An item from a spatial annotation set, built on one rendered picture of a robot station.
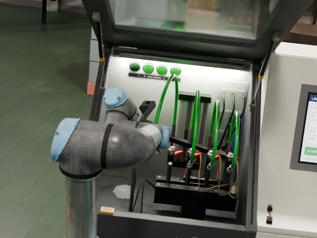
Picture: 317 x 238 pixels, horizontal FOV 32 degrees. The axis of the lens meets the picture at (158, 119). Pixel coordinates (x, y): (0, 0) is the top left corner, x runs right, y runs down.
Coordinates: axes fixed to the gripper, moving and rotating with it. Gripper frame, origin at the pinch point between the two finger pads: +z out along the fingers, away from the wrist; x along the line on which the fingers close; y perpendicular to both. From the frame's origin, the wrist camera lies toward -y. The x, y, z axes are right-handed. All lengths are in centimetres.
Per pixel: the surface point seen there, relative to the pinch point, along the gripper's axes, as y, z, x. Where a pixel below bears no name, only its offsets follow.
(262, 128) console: -20.4, 26.5, 30.8
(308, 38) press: -243, 264, -26
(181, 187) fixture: 7.4, 29.4, 0.9
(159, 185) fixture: 9.0, 25.2, -7.4
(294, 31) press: -250, 261, -40
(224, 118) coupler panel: -31, 40, 8
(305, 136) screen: -22, 34, 46
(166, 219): 25.1, 17.7, 3.9
